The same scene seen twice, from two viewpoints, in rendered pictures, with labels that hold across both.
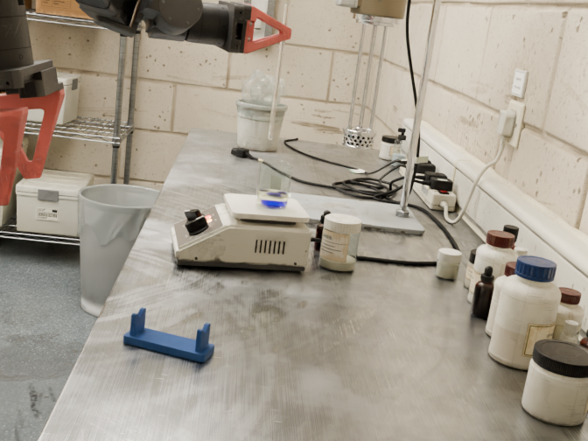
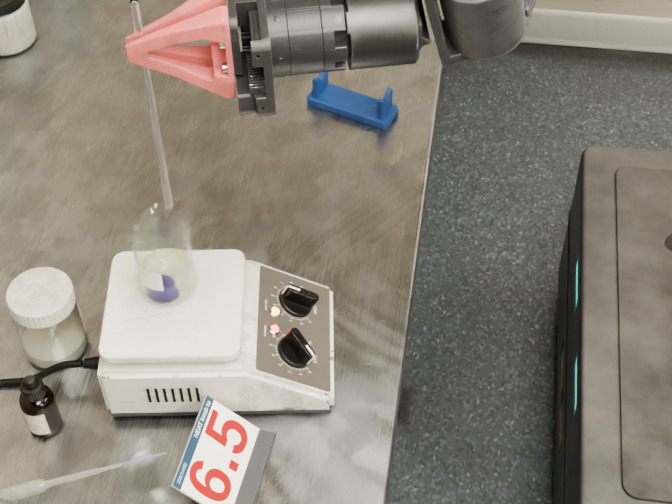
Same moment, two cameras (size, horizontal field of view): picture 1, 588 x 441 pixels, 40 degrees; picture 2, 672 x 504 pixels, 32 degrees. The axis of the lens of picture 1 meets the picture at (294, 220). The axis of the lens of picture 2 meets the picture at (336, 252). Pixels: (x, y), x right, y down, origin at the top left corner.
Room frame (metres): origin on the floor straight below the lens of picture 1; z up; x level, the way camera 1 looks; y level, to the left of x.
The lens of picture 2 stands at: (1.80, 0.34, 1.62)
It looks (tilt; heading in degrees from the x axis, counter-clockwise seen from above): 48 degrees down; 194
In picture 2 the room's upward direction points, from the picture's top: 1 degrees counter-clockwise
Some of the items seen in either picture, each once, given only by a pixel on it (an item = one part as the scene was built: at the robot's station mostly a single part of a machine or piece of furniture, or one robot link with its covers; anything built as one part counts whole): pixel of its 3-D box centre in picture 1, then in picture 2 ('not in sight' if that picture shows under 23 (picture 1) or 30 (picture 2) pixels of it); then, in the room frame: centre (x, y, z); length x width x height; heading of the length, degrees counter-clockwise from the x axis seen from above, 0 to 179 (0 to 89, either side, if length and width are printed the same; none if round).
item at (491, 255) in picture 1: (493, 269); not in sight; (1.14, -0.30, 0.80); 0.06 x 0.06 x 0.11
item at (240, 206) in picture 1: (265, 207); (174, 304); (1.22, 0.05, 0.83); 0.12 x 0.12 x 0.01; 14
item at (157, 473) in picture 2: not in sight; (150, 470); (1.34, 0.06, 0.76); 0.06 x 0.06 x 0.02
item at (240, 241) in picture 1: (246, 233); (209, 334); (1.21, 0.07, 0.79); 0.22 x 0.13 x 0.08; 104
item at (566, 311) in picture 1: (562, 322); not in sight; (0.98, -0.36, 0.79); 0.05 x 0.05 x 0.09
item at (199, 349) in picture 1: (169, 333); (352, 96); (0.84, 0.12, 0.77); 0.10 x 0.03 x 0.04; 75
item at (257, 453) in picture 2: not in sight; (225, 458); (1.32, 0.12, 0.77); 0.09 x 0.06 x 0.04; 179
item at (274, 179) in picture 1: (274, 185); (164, 255); (1.20, 0.04, 0.87); 0.06 x 0.05 x 0.08; 23
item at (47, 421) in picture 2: (325, 229); (37, 401); (1.31, -0.05, 0.78); 0.03 x 0.03 x 0.07
